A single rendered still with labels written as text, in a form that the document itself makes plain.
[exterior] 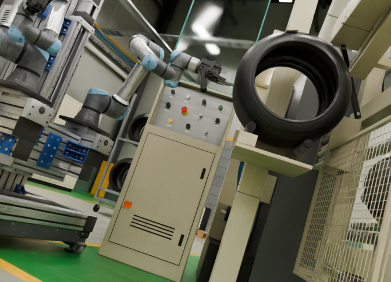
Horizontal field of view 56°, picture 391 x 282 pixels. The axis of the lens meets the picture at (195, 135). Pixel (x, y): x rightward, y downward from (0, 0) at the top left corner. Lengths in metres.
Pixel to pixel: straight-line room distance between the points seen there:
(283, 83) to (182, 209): 1.00
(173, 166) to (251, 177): 0.59
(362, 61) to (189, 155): 1.17
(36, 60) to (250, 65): 1.03
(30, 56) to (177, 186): 1.17
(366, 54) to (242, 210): 1.06
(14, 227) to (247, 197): 1.17
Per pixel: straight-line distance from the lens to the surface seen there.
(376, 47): 2.16
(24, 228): 1.96
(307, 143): 1.81
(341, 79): 1.93
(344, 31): 2.29
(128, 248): 2.48
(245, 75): 1.84
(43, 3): 1.70
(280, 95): 2.24
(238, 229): 2.09
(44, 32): 1.87
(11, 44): 1.94
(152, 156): 2.48
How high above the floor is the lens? 0.42
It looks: 12 degrees up
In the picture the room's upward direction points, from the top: 19 degrees clockwise
